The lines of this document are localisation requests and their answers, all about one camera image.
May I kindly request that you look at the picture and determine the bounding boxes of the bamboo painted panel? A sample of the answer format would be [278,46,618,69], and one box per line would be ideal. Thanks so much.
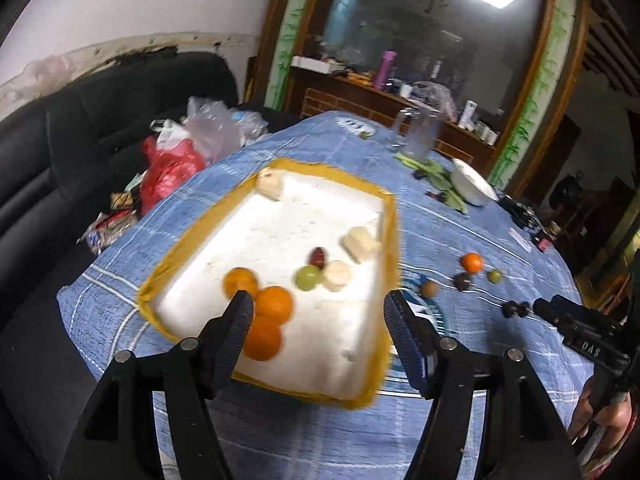
[265,0,321,106]
[487,0,578,191]

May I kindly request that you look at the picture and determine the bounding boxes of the white round foam piece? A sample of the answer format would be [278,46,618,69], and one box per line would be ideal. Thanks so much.
[322,260,353,292]

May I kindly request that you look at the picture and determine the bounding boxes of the wooden counter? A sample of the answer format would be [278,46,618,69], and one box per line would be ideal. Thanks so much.
[292,67,501,161]

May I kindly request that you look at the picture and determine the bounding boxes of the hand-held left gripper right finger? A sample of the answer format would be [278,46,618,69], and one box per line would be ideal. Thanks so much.
[382,290,583,480]

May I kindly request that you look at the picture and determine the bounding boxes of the clear plastic bag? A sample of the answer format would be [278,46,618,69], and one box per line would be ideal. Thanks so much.
[182,96,243,161]
[412,81,456,116]

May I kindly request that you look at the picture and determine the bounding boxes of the person's right hand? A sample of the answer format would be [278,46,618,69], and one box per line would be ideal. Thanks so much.
[567,380,640,471]

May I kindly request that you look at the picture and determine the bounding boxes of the green vegetable leaves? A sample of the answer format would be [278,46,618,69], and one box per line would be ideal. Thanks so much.
[395,152,468,213]

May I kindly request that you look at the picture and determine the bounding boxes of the red plastic bag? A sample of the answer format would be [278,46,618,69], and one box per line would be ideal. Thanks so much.
[140,135,208,217]

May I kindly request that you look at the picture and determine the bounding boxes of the purple bottle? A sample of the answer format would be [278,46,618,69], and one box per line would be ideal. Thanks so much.
[372,50,398,91]

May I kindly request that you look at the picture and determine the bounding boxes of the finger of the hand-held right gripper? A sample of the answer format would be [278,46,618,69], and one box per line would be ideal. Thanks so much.
[531,295,583,328]

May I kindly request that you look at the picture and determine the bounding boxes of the white flat box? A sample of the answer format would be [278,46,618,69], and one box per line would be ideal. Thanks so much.
[291,55,333,73]

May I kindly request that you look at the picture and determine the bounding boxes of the beige foam block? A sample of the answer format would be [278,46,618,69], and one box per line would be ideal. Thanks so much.
[256,169,285,202]
[342,226,383,264]

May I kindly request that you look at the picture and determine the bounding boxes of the yellow-taped white foam box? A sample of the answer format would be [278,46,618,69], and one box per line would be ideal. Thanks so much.
[136,157,401,411]

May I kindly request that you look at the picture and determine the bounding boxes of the white bowl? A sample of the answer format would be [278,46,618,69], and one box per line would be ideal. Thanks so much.
[450,157,498,207]

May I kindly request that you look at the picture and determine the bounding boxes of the white and red paper card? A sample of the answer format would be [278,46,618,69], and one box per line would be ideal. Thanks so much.
[507,229,533,253]

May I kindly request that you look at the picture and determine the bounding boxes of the clear glass pitcher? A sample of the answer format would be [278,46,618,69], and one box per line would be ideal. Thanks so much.
[390,106,446,159]

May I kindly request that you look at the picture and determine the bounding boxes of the white plastic bag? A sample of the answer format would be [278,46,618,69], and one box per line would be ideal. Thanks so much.
[150,119,193,153]

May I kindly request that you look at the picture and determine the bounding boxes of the snack packet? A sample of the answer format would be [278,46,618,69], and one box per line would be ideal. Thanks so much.
[77,210,138,253]
[110,187,143,211]

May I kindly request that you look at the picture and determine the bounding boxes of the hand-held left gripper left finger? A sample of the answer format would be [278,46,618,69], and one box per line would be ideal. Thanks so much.
[59,290,256,480]

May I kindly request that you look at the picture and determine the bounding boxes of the black sofa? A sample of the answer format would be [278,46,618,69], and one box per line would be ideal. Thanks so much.
[0,51,240,341]

